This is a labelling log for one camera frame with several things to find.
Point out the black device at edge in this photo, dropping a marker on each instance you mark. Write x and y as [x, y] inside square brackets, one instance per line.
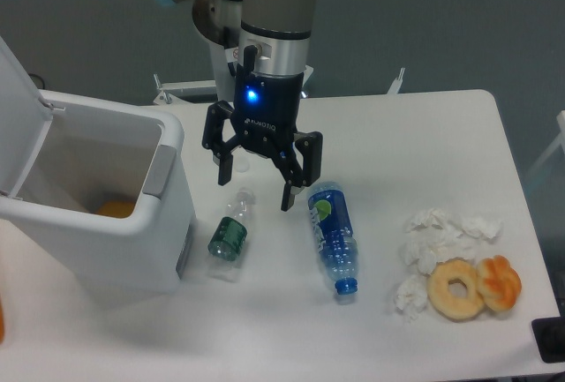
[549, 337]

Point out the white furniture at right edge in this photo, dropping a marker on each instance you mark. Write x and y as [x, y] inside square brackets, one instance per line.
[544, 165]

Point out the black gripper cable connector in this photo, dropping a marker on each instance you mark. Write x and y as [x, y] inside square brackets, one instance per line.
[250, 56]

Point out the blue plastic bottle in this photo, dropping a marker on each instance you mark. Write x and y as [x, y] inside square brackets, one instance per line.
[336, 246]

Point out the plain ring donut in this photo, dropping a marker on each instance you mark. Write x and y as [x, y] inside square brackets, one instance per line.
[452, 289]

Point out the clear bottle green label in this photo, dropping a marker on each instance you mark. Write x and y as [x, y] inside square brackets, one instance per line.
[226, 248]

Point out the white trash bin lid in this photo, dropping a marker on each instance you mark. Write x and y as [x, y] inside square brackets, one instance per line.
[25, 122]

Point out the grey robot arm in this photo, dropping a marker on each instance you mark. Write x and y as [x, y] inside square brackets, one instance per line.
[265, 44]

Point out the small crumpled white tissue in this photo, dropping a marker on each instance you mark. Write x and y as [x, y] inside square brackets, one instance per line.
[411, 297]

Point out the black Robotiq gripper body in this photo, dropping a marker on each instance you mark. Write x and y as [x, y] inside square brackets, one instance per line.
[265, 113]

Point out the orange object at left edge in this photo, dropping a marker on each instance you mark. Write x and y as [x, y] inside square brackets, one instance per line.
[2, 323]

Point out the orange object inside bin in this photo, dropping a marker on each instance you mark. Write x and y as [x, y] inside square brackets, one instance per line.
[116, 209]

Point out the white trash bin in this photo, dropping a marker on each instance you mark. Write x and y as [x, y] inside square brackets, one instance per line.
[98, 151]

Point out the orange glazed twisted bun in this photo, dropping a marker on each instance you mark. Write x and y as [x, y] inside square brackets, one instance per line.
[498, 283]

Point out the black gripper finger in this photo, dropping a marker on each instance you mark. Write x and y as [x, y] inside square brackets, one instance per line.
[218, 114]
[299, 161]

